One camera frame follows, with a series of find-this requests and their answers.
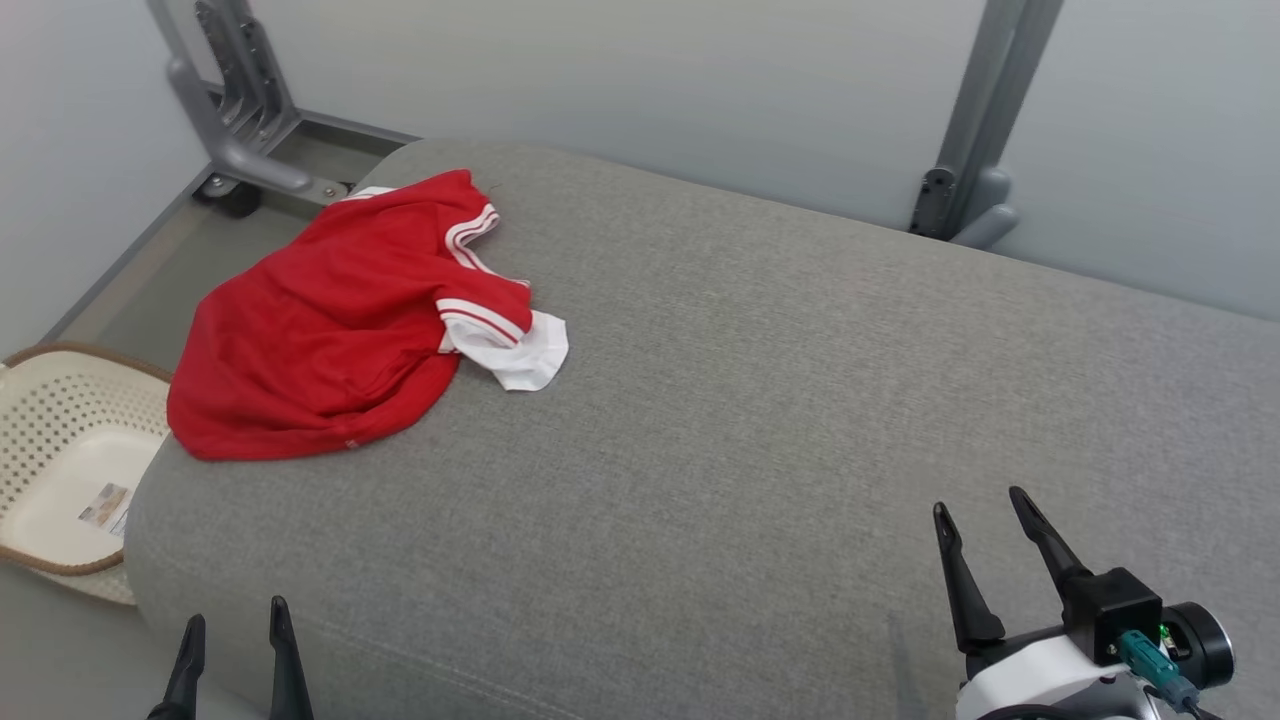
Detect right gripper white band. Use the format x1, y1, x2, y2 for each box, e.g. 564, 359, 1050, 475
931, 485, 1237, 720

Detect red shirt white sleeves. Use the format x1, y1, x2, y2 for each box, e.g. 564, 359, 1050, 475
167, 169, 570, 462

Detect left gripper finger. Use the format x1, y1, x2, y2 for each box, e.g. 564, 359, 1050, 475
267, 595, 316, 720
147, 613, 208, 720

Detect grey partition post with bracket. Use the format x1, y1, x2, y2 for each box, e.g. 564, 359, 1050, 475
908, 0, 1067, 252

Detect right camera cable teal plug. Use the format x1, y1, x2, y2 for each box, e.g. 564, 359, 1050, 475
1117, 629, 1216, 720

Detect grey partition foot with caster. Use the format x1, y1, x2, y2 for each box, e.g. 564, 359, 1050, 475
145, 0, 353, 220

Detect cream perforated laundry basket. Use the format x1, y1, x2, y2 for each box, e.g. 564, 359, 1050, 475
0, 342, 173, 607

